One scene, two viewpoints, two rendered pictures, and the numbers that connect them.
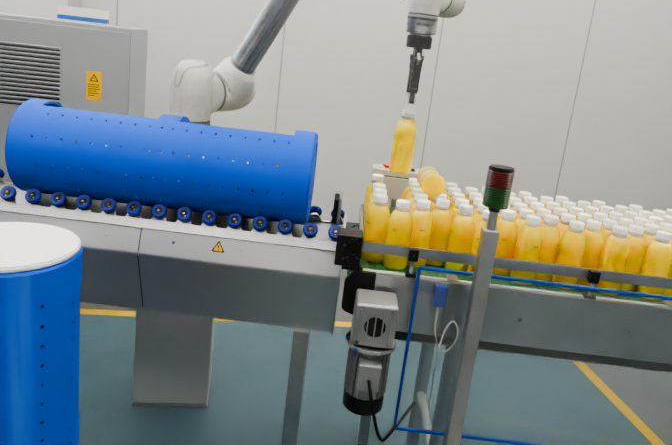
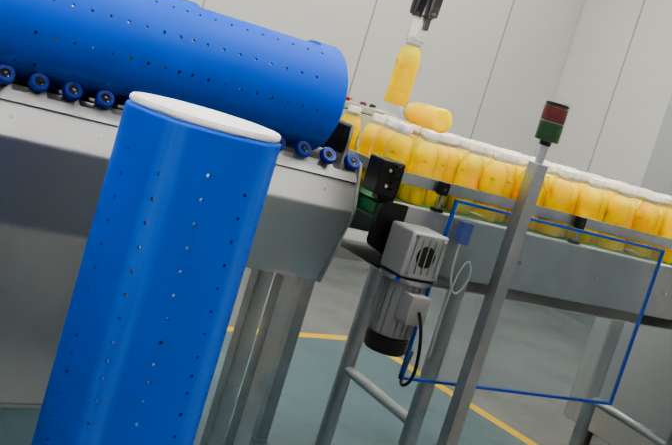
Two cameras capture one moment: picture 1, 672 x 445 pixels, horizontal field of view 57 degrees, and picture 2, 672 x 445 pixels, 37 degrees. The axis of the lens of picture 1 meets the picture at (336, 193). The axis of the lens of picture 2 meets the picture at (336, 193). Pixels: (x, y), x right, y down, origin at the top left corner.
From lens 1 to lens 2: 1.47 m
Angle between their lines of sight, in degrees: 31
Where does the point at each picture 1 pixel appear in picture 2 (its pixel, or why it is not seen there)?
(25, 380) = (239, 265)
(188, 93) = not seen: outside the picture
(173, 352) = (26, 327)
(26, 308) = (264, 183)
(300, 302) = (300, 240)
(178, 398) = (18, 396)
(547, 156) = not seen: hidden behind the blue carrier
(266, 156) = (305, 64)
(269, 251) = (285, 176)
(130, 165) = (156, 51)
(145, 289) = not seen: hidden behind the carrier
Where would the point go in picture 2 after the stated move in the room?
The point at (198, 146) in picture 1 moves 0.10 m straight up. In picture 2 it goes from (234, 41) to (245, 0)
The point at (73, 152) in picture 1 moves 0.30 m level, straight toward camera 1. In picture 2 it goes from (88, 24) to (181, 54)
